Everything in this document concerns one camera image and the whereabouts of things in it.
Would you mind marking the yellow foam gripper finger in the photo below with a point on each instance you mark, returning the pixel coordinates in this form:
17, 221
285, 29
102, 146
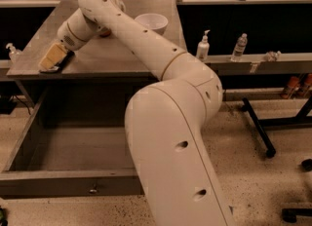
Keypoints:
53, 56

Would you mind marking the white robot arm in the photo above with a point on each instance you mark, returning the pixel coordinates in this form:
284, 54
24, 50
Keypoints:
163, 121

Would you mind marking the grey cabinet with top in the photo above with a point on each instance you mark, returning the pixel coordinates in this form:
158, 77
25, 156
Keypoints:
94, 85

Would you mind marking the open grey top drawer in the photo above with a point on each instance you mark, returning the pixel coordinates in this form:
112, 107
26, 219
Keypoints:
67, 160

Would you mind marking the metal drawer knob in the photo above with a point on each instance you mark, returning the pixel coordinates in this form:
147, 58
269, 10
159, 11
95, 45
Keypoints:
94, 189

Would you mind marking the clear pump sanitizer bottle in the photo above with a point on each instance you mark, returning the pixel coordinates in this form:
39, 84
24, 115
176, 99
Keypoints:
13, 52

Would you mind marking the red apple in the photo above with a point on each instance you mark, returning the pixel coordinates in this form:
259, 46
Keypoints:
105, 33

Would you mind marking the white bowl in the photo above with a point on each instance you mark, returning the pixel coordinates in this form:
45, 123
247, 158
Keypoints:
156, 22

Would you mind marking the white pump lotion bottle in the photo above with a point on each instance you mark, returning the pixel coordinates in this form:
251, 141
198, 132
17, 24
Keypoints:
203, 47

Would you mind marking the clear water bottle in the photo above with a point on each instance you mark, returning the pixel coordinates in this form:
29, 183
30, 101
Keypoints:
239, 47

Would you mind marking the crumpled plastic wrapper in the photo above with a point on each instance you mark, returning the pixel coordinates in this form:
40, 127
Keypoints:
272, 56

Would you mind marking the orange spray bottle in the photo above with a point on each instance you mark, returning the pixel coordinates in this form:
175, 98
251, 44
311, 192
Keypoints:
305, 86
290, 87

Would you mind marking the black metal stand leg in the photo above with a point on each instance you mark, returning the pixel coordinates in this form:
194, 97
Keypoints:
300, 120

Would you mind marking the black caster wheel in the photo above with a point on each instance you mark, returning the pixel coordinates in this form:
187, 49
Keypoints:
307, 164

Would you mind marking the black chair base leg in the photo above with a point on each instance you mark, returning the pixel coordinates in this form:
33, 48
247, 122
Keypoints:
291, 214

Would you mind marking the grey metal ledge rail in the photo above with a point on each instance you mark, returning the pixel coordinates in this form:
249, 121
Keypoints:
256, 65

